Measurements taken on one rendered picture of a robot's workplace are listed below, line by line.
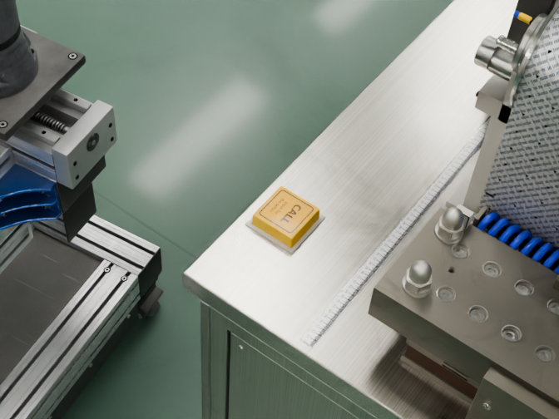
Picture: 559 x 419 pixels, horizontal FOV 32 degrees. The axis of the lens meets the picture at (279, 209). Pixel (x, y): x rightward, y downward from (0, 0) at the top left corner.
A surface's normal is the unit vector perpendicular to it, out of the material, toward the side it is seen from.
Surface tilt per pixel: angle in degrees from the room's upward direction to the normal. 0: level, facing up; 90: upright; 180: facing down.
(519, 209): 90
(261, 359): 90
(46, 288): 0
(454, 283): 0
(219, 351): 90
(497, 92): 0
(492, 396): 90
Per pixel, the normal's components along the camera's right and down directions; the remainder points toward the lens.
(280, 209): 0.05, -0.62
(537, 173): -0.59, 0.62
